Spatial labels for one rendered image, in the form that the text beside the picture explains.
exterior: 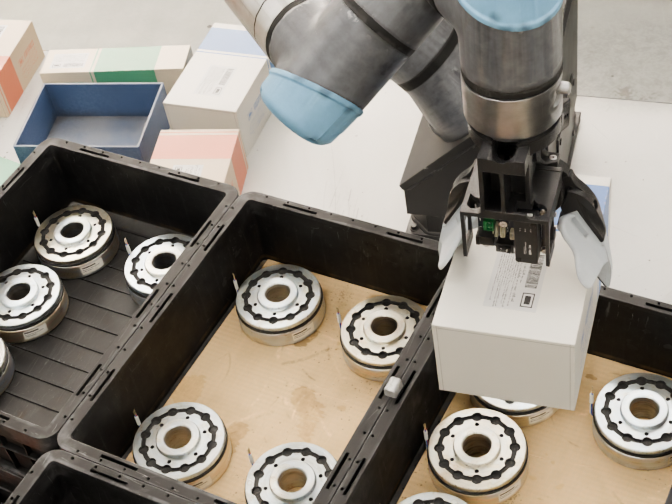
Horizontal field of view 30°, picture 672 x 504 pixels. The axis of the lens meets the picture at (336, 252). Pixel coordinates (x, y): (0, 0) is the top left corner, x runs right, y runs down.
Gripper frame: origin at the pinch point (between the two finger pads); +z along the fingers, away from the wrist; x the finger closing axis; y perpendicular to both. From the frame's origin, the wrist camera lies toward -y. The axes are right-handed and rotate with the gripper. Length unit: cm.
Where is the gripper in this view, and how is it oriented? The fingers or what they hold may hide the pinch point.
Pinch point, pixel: (526, 268)
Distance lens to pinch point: 112.9
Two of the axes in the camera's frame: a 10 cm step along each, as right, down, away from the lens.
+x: 9.5, 1.2, -2.9
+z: 1.4, 6.8, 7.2
